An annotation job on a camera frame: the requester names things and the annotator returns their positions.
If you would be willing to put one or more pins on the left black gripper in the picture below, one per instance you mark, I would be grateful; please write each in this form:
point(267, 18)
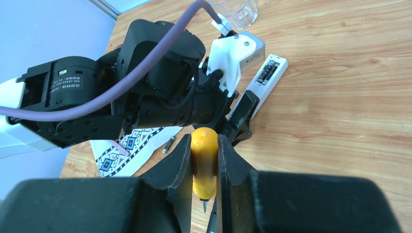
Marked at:
point(203, 103)

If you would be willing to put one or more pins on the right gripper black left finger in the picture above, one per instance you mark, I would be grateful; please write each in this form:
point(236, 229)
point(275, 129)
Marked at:
point(158, 201)

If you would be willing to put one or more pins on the yellow handled screwdriver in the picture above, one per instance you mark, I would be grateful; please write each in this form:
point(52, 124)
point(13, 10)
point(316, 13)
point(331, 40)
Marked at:
point(204, 155)

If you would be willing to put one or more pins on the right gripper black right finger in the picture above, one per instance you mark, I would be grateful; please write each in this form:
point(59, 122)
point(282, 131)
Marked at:
point(253, 201)

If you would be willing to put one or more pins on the clear drinking glass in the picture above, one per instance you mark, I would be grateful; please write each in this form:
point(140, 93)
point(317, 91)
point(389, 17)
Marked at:
point(240, 13)

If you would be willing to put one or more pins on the white slim remote control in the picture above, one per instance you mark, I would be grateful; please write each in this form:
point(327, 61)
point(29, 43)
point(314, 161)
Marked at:
point(261, 85)

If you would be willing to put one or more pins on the black silver battery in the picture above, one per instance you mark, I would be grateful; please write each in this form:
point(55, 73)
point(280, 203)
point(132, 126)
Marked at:
point(168, 144)

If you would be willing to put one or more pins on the patterned white placemat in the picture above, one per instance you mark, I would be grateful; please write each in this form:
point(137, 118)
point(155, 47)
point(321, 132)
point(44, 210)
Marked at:
point(126, 155)

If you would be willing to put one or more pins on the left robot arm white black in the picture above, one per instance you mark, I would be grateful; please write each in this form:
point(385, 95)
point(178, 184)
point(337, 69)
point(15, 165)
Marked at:
point(185, 87)

